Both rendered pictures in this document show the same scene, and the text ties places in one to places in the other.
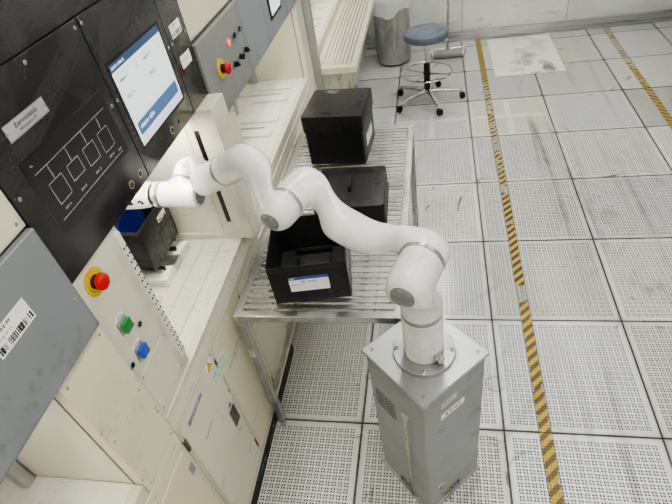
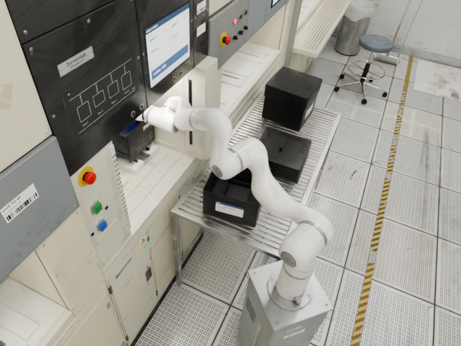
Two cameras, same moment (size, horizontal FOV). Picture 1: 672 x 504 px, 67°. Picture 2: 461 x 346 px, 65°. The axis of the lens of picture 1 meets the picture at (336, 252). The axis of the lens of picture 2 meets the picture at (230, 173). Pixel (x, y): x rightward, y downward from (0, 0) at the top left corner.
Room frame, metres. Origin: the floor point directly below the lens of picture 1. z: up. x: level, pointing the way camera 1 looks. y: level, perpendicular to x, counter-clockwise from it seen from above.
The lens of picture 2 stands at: (0.16, 0.02, 2.17)
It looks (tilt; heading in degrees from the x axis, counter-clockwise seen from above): 45 degrees down; 5
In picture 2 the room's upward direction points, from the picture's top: 5 degrees clockwise
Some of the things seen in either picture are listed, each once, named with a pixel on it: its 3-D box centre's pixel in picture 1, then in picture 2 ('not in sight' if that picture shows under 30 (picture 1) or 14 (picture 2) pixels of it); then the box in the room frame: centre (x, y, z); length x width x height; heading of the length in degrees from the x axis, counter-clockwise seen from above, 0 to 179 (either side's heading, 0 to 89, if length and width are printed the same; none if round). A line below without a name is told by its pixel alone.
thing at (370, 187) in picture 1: (351, 193); (281, 152); (1.75, -0.11, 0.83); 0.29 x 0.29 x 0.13; 77
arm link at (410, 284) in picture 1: (415, 290); (299, 254); (0.92, -0.19, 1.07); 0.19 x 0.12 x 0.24; 145
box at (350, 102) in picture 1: (340, 126); (291, 98); (2.23, -0.14, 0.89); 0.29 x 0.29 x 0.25; 70
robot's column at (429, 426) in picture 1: (427, 415); (275, 325); (0.94, -0.21, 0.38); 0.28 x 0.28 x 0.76; 29
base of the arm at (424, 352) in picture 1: (422, 331); (293, 277); (0.94, -0.21, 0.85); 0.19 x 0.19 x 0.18
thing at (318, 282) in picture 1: (310, 256); (237, 189); (1.39, 0.09, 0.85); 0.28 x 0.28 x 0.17; 83
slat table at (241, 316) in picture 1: (351, 265); (262, 195); (1.80, -0.06, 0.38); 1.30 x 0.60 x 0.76; 164
